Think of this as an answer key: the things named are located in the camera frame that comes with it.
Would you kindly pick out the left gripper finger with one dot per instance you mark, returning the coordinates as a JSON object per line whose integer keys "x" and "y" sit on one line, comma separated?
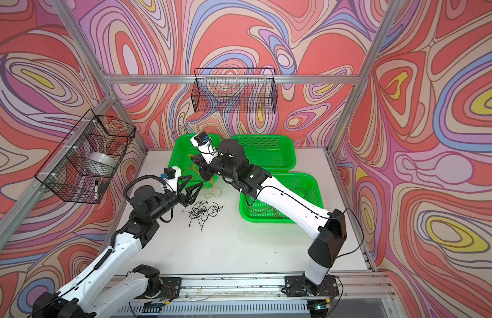
{"x": 182, "y": 182}
{"x": 193, "y": 191}

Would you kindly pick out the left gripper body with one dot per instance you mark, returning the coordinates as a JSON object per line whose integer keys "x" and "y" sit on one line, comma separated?
{"x": 181, "y": 199}

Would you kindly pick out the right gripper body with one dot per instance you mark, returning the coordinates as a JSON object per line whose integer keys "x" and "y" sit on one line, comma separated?
{"x": 209, "y": 170}

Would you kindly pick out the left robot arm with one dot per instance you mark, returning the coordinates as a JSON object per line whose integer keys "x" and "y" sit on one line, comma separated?
{"x": 147, "y": 197}

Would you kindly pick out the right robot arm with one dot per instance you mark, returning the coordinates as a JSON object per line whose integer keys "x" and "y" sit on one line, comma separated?
{"x": 326, "y": 228}

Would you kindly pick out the left green basket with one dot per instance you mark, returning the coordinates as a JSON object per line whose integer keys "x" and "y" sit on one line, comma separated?
{"x": 181, "y": 158}

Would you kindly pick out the rear right green basket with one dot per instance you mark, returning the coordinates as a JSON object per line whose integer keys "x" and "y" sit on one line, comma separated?
{"x": 275, "y": 153}

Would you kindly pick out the black marker pen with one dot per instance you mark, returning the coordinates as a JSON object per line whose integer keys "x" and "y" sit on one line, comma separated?
{"x": 96, "y": 192}

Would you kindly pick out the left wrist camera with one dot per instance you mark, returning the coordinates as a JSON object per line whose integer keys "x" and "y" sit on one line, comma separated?
{"x": 170, "y": 176}

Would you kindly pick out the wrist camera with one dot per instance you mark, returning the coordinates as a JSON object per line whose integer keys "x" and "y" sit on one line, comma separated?
{"x": 205, "y": 146}
{"x": 170, "y": 176}

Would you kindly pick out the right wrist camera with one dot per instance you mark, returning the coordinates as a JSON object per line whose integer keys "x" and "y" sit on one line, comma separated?
{"x": 205, "y": 146}

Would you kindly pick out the rear black wire basket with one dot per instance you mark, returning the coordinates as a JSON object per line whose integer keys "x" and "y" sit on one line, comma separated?
{"x": 235, "y": 90}

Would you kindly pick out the black wire basket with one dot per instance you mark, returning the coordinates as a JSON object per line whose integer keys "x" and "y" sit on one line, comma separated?
{"x": 65, "y": 173}
{"x": 235, "y": 90}

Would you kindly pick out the left black wire basket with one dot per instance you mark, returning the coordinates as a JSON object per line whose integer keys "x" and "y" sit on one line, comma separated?
{"x": 65, "y": 173}

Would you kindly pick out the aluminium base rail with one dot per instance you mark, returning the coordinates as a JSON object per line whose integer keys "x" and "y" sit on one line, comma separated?
{"x": 238, "y": 288}

